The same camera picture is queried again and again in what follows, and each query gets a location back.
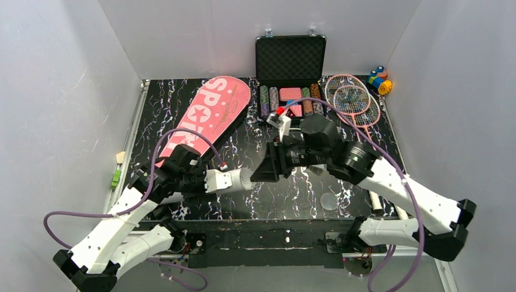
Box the clear tube lid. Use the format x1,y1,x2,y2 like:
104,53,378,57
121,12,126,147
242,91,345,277
319,193,339,211

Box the white shuttlecock tube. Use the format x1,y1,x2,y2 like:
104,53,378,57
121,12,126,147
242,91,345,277
160,168,256,205

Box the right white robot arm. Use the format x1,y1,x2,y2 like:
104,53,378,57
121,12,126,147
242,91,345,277
251,114,476,262

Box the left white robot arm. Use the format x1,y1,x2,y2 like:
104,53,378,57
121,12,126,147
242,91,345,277
52,144,206,291

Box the lower pink badminton racket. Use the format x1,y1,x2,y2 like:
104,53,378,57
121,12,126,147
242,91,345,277
333,85,381,140

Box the pink racket bag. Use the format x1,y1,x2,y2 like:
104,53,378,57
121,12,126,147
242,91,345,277
156,76,251,167

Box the black poker chip case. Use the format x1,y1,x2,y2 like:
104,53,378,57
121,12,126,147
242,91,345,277
254,34,327,132

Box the colourful toy blocks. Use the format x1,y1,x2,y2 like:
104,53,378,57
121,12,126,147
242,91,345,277
366,66,393,96

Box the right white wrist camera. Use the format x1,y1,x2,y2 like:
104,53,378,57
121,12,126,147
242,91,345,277
267,107,291,142

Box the green clip on rail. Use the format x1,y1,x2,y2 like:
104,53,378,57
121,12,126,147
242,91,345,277
110,169,121,190

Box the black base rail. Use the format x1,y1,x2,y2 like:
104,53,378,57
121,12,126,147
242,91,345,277
141,218,386,269

